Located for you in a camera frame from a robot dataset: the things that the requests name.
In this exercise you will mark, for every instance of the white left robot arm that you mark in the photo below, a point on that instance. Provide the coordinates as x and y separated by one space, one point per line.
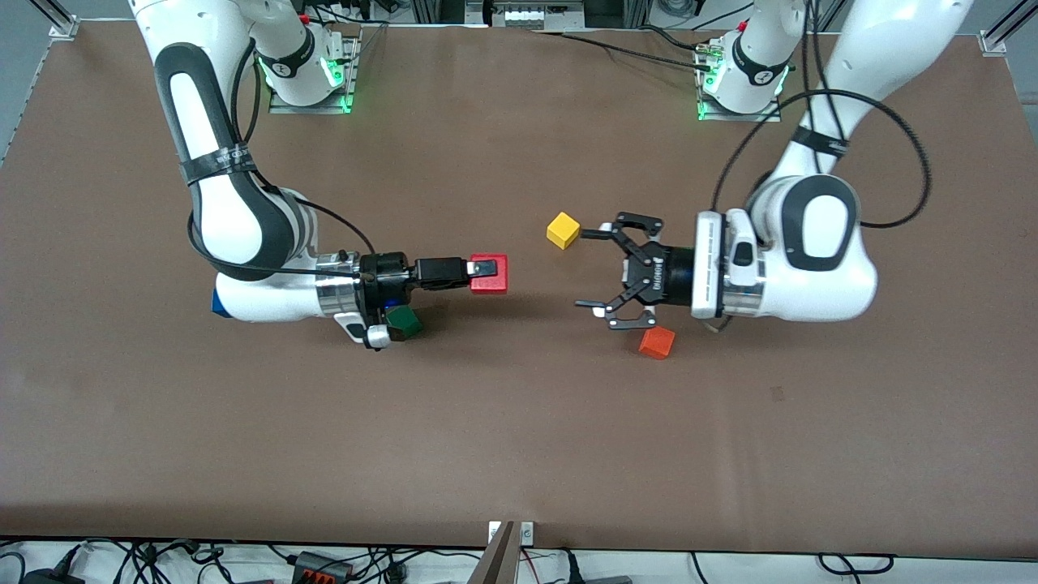
823 235

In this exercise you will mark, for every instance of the small metal bracket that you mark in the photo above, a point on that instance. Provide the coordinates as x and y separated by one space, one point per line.
527 533

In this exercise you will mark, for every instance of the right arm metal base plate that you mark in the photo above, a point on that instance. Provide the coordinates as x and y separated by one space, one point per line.
280 108

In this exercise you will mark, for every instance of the yellow wooden block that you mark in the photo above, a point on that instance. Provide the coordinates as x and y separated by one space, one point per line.
563 230

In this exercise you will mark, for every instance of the wooden post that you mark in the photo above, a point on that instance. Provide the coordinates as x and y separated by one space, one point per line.
499 561

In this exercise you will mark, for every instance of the large table cover sheet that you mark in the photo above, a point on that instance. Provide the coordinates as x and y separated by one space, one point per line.
519 454

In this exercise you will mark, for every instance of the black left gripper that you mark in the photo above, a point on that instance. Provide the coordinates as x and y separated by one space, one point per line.
671 276

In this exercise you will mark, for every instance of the black connector box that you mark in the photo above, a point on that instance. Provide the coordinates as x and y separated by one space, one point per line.
320 568

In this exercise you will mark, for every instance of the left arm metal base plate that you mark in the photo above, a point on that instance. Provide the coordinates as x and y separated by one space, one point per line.
770 116

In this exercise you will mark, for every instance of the red wooden block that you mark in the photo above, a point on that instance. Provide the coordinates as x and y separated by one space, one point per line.
496 285

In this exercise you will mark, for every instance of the green wooden block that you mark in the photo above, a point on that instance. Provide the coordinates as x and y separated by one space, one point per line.
408 323

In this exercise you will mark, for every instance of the aluminium corner bracket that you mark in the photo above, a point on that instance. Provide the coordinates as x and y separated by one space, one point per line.
65 26
993 42

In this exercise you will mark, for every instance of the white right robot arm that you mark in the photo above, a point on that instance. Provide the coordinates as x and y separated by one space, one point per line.
231 219

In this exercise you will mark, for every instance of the orange wooden block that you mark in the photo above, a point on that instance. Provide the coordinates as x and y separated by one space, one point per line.
657 343

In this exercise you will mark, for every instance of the blue wooden block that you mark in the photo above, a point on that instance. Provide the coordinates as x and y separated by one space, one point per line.
216 303

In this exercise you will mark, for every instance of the silver electronics box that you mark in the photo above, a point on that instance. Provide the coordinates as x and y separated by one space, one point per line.
535 15

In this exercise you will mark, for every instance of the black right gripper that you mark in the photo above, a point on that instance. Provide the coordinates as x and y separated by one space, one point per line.
387 276

